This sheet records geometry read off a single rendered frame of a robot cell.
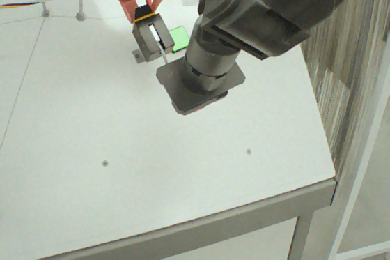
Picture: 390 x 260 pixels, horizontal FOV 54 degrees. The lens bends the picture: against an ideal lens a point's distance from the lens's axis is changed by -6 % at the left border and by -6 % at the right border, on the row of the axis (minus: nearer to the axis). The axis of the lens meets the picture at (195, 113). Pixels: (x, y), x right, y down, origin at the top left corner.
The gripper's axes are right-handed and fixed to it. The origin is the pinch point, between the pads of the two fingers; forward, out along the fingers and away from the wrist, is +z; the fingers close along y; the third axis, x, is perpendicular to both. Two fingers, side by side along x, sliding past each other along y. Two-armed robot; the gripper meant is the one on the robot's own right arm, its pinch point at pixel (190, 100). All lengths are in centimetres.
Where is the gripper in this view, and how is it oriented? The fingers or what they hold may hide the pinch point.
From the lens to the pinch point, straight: 60.4
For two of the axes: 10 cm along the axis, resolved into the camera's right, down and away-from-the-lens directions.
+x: 4.9, 8.5, -2.2
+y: -8.6, 4.2, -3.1
